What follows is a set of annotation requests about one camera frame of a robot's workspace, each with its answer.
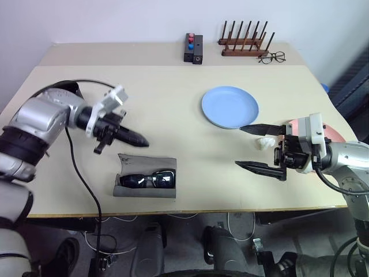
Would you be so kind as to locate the black metal bracket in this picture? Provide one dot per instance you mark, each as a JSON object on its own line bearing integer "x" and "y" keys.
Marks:
{"x": 263, "y": 258}

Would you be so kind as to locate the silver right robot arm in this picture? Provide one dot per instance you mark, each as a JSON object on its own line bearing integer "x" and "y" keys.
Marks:
{"x": 346, "y": 155}

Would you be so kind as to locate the blue plate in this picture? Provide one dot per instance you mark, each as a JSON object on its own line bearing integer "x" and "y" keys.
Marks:
{"x": 230, "y": 106}

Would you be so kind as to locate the white crumpled tissue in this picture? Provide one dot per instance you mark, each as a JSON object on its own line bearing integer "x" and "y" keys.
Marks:
{"x": 265, "y": 143}

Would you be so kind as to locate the black table frame bar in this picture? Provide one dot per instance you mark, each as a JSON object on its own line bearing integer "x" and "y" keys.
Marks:
{"x": 302, "y": 216}

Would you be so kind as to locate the blue round object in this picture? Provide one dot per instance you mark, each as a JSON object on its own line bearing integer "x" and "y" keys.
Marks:
{"x": 325, "y": 87}

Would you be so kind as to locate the black box with coloured buttons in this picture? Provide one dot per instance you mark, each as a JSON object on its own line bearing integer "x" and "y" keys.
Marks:
{"x": 188, "y": 53}

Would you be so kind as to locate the black sunglasses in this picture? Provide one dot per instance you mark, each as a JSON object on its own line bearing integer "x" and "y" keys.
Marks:
{"x": 135, "y": 179}

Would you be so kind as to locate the grey glasses case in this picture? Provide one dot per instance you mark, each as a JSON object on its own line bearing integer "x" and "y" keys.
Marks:
{"x": 144, "y": 161}

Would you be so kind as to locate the dark rounded shape under table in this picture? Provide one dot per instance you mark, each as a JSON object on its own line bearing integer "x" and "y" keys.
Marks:
{"x": 225, "y": 251}
{"x": 150, "y": 248}

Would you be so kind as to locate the black-rimmed eyeglasses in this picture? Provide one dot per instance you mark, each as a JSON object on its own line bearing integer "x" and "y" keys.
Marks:
{"x": 272, "y": 57}

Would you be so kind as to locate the person's dark shoe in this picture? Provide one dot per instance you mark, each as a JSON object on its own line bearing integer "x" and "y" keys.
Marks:
{"x": 285, "y": 262}

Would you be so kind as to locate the brown wooden peg rack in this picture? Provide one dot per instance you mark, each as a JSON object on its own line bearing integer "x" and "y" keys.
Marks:
{"x": 243, "y": 52}

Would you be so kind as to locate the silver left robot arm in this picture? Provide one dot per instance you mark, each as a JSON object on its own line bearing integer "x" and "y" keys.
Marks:
{"x": 43, "y": 115}

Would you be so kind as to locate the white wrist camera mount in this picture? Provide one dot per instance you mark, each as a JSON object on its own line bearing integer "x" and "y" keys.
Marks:
{"x": 113, "y": 96}
{"x": 315, "y": 127}

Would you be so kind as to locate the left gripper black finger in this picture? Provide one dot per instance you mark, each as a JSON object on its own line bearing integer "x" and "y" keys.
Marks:
{"x": 129, "y": 141}
{"x": 131, "y": 134}

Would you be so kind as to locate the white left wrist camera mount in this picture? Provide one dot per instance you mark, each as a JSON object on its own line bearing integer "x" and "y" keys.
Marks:
{"x": 113, "y": 96}

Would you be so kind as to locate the black shoe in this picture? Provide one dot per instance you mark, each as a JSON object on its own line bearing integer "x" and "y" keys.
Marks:
{"x": 67, "y": 255}

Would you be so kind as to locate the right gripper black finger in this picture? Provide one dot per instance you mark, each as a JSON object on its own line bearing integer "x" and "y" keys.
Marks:
{"x": 265, "y": 169}
{"x": 263, "y": 130}

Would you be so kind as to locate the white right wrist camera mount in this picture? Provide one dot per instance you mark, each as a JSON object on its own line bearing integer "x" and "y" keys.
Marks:
{"x": 315, "y": 127}

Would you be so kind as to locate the black connector box on floor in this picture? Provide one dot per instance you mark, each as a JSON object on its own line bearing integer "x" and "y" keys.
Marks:
{"x": 102, "y": 264}

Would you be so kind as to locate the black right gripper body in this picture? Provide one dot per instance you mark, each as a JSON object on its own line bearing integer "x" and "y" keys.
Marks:
{"x": 291, "y": 153}

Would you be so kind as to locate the person's grey trouser leg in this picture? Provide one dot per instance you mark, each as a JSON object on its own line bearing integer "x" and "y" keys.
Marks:
{"x": 325, "y": 265}

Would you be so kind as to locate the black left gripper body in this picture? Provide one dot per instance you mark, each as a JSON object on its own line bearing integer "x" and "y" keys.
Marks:
{"x": 108, "y": 130}

